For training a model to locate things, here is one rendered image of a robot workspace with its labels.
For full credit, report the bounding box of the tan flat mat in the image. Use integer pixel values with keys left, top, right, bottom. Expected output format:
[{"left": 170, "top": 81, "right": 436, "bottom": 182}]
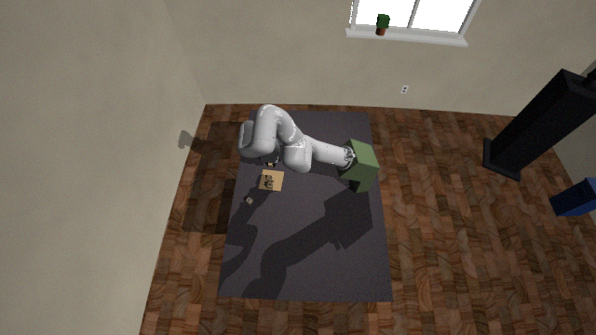
[{"left": 259, "top": 169, "right": 284, "bottom": 192}]

